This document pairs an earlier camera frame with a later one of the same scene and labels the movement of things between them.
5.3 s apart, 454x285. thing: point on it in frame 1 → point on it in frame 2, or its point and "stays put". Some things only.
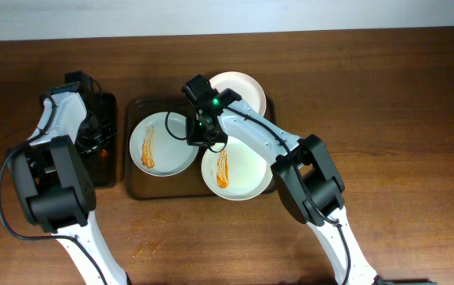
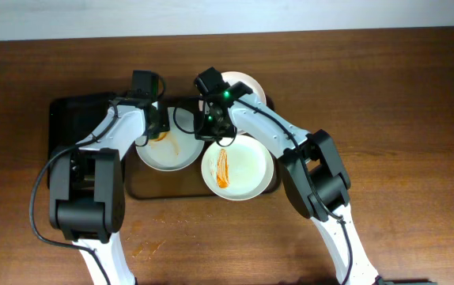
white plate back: [248, 89] stays put
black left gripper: [103, 134] → [157, 129]
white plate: [238, 172] stays put
